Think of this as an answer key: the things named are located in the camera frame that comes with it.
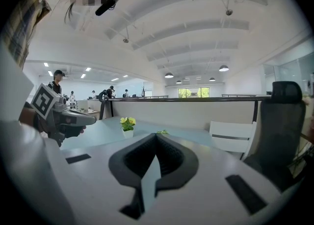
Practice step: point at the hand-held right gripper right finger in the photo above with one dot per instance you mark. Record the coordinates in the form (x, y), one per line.
(208, 194)

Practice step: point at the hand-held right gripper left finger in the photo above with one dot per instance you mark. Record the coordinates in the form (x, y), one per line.
(110, 194)

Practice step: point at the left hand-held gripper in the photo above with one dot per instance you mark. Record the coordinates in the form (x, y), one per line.
(44, 100)

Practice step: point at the person's left forearm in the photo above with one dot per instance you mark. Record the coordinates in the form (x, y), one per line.
(27, 117)

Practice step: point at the person's left hand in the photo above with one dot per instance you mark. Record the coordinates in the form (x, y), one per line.
(72, 131)

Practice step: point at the yellow flower pot plant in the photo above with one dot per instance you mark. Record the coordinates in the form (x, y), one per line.
(127, 127)

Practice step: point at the row of ceiling light panels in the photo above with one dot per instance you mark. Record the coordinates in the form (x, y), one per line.
(88, 69)

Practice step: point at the white slatted chair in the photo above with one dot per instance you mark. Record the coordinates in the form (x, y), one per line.
(230, 133)

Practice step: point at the small green pot plant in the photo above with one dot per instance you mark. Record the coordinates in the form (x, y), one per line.
(162, 132)

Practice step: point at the hanging ceiling fixture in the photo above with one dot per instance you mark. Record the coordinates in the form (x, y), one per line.
(228, 12)
(125, 40)

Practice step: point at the black mesh office chair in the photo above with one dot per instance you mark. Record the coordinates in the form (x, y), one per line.
(279, 131)

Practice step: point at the window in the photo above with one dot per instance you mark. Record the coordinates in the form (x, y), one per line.
(193, 92)

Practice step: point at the person's yellow plaid shirt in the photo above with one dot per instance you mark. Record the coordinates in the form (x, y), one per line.
(22, 28)

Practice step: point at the black partition rail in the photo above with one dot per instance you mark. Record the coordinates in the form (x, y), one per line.
(184, 99)

